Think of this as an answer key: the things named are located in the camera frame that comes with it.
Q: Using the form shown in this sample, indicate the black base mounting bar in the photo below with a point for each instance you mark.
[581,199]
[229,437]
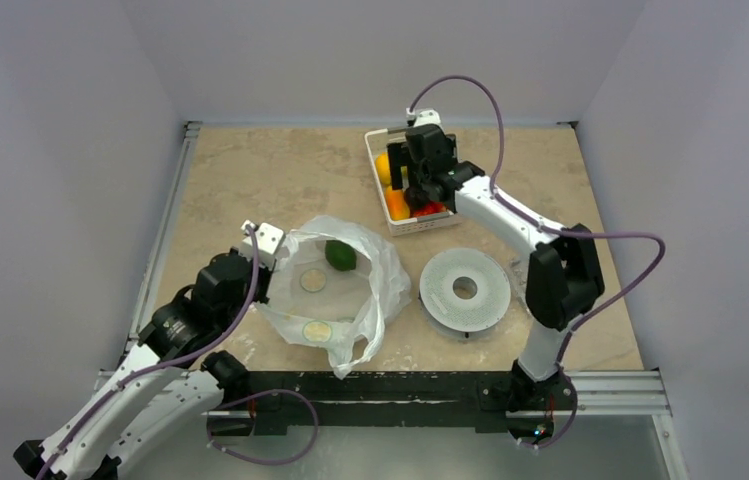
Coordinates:
[483,401]

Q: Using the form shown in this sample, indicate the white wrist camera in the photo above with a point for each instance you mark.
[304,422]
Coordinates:
[421,117]
[263,240]

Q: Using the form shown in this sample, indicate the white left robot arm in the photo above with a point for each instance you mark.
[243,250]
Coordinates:
[175,372]

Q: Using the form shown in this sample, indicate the green fake leaf fruit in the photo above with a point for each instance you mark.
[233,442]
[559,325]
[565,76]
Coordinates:
[340,256]

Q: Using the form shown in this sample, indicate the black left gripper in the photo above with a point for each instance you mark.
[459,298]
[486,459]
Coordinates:
[266,274]

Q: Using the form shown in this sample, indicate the white round fake fruit slice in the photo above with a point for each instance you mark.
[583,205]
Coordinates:
[317,332]

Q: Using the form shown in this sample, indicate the white plastic bag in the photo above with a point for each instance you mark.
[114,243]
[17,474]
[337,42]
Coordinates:
[359,305]

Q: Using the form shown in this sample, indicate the orange fake papaya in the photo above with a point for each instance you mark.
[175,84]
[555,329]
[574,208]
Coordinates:
[397,207]

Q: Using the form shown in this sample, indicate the yellow fake fruit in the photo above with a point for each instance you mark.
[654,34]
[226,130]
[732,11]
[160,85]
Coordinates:
[383,171]

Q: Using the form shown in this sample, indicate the white perforated plastic basket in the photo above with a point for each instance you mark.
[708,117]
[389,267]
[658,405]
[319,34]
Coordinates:
[376,142]

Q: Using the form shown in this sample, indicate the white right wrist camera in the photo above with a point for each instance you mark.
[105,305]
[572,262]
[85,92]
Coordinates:
[421,117]

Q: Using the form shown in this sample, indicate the red fake apple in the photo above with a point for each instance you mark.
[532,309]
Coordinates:
[430,208]

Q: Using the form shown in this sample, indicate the aluminium table edge rail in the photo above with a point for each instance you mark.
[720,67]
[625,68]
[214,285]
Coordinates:
[155,265]

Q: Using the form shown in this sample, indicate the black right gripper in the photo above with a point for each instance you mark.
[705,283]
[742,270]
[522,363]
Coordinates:
[398,163]

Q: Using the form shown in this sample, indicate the aluminium front frame rail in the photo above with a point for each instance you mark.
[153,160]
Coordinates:
[597,393]

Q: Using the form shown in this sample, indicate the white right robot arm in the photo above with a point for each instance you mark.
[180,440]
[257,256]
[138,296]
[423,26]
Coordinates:
[564,276]

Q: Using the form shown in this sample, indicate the white round perforated plate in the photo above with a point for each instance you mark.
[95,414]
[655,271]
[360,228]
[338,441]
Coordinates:
[464,293]

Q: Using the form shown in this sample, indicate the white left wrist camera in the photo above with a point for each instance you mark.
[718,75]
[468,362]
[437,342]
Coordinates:
[263,240]

